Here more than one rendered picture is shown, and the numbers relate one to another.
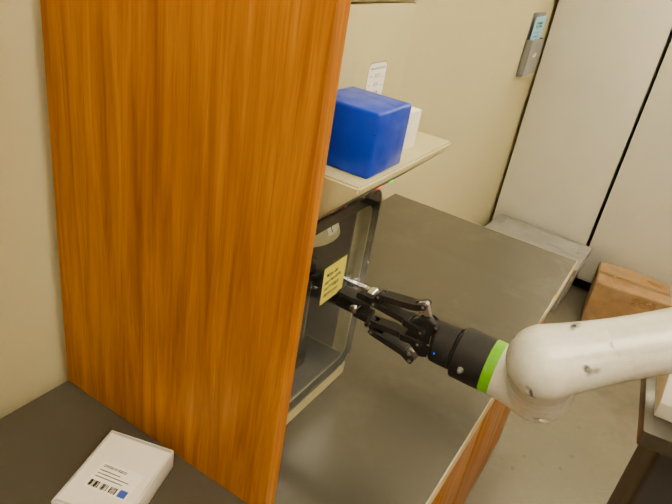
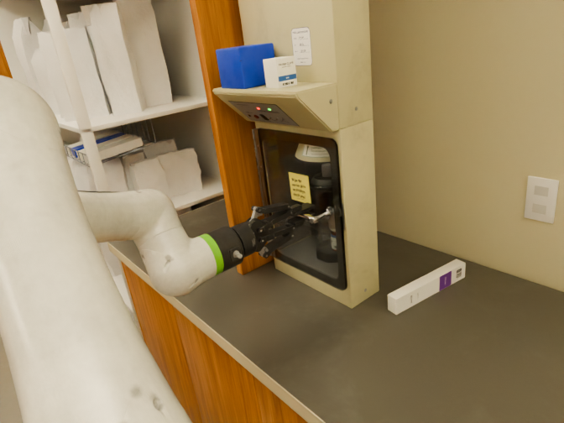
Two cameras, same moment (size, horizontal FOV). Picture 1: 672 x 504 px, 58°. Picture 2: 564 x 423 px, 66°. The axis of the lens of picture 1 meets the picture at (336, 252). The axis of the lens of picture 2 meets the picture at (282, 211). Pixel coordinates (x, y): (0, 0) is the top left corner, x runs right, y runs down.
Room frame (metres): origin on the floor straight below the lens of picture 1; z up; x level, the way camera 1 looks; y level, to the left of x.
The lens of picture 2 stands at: (1.34, -0.97, 1.63)
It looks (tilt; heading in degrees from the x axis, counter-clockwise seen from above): 22 degrees down; 116
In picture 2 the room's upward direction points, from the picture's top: 7 degrees counter-clockwise
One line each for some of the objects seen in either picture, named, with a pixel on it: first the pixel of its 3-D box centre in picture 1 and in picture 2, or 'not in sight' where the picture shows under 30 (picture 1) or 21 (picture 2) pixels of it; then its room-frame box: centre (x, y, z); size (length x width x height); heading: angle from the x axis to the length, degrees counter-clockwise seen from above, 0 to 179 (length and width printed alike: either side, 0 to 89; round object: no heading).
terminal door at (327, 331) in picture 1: (322, 309); (299, 207); (0.92, 0.01, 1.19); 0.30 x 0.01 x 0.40; 153
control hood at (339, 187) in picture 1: (373, 180); (271, 107); (0.90, -0.04, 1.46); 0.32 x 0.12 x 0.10; 153
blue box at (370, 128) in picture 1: (359, 130); (247, 65); (0.83, 0.00, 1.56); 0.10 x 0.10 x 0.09; 63
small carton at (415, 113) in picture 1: (396, 126); (279, 72); (0.94, -0.06, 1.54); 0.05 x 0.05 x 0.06; 59
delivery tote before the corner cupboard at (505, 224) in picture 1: (527, 262); not in sight; (3.36, -1.18, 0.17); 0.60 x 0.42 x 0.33; 61
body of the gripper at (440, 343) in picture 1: (432, 338); (250, 236); (0.87, -0.19, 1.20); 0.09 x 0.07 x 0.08; 63
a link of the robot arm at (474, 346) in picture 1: (472, 355); (224, 248); (0.84, -0.26, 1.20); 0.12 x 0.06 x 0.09; 153
